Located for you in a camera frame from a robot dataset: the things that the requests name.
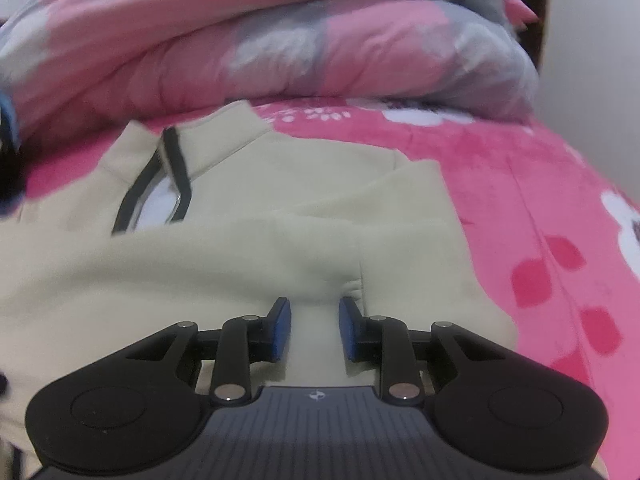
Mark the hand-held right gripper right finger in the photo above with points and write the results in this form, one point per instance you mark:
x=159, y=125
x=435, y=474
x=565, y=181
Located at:
x=350, y=330

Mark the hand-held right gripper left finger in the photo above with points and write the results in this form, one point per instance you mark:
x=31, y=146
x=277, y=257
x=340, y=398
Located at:
x=281, y=330

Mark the dark wooden door frame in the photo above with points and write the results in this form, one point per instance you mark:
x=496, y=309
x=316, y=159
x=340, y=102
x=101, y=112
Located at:
x=535, y=35

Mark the pink grey floral quilt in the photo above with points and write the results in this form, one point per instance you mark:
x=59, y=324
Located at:
x=200, y=50

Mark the cream zip jacket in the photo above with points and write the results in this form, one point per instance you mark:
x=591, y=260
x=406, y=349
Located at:
x=250, y=240

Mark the dark clothes pile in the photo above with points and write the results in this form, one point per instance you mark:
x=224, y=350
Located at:
x=10, y=165

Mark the pink flower-print blanket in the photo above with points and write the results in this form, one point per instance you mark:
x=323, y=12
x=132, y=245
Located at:
x=500, y=185

